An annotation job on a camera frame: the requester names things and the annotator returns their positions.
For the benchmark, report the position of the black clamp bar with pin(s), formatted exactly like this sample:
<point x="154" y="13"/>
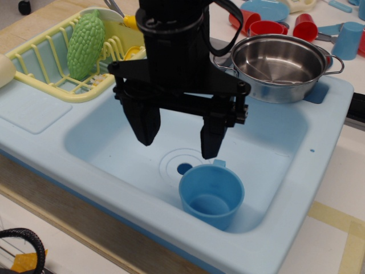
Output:
<point x="356" y="110"/>

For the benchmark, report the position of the cream plate in rack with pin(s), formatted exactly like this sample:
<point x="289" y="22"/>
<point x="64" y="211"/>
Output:
<point x="104" y="14"/>

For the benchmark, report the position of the yellow tape piece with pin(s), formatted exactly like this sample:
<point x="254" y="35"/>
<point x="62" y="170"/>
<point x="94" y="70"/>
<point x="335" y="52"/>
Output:
<point x="24" y="262"/>

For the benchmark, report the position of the red cup right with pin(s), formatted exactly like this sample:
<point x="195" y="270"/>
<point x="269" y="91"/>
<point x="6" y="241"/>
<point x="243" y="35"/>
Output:
<point x="305" y="28"/>

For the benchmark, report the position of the cream toy appliance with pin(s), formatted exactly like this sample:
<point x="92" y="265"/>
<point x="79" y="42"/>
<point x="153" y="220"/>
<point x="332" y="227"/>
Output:
<point x="299" y="5"/>

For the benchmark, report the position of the yellow dish rack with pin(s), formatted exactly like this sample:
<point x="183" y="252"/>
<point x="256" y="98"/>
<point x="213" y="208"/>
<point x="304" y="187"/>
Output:
<point x="41" y="62"/>

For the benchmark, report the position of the black caster wheel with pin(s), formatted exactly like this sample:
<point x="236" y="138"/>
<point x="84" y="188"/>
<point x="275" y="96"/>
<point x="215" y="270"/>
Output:
<point x="24" y="7"/>

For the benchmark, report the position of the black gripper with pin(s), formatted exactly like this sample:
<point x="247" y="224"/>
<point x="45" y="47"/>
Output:
<point x="204" y="91"/>

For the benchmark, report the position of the yellow toy utensil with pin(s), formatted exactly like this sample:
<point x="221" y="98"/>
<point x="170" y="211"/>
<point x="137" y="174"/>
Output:
<point x="135" y="49"/>

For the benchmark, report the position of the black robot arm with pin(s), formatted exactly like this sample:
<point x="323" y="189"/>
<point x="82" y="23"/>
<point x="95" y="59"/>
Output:
<point x="177" y="32"/>

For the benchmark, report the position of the blue plastic plate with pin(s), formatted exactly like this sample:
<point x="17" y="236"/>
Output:
<point x="268" y="10"/>

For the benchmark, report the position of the blue upturned cup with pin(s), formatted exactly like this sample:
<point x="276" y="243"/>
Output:
<point x="348" y="41"/>

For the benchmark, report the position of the red cup middle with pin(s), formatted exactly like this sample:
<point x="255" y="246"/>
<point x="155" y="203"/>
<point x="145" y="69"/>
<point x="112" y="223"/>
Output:
<point x="267" y="27"/>

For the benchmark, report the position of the green bitter melon toy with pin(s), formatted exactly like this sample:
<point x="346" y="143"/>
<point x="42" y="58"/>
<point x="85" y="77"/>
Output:
<point x="85" y="45"/>

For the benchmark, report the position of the blue plastic cup in sink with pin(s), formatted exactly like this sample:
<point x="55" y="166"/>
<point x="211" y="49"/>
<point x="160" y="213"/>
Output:
<point x="212" y="193"/>

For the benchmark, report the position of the blue toy knife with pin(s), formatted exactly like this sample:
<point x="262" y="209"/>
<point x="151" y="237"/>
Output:
<point x="340" y="6"/>

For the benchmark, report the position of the cream rounded object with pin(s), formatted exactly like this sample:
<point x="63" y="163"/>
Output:
<point x="7" y="70"/>

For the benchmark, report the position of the stainless steel pot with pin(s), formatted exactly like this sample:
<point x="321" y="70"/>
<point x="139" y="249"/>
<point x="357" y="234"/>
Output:
<point x="279" y="68"/>

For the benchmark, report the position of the light blue toy sink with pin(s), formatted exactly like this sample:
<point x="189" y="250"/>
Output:
<point x="281" y="154"/>

